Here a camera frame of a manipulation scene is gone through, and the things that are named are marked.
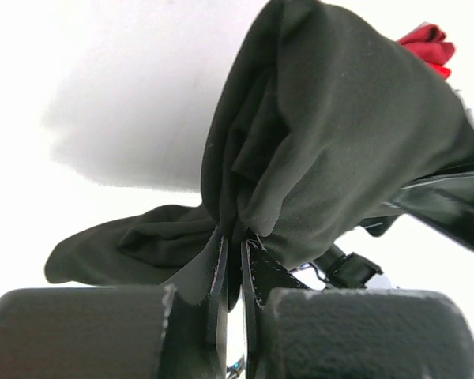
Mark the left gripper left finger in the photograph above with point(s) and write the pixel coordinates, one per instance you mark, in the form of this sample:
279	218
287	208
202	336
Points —
174	330

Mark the black t shirt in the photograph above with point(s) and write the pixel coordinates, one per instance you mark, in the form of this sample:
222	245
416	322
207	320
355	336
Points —
320	121

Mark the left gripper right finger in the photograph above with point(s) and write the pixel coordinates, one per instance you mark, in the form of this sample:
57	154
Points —
296	332

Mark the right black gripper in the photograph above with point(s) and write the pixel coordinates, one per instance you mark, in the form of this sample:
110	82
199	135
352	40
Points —
443	201

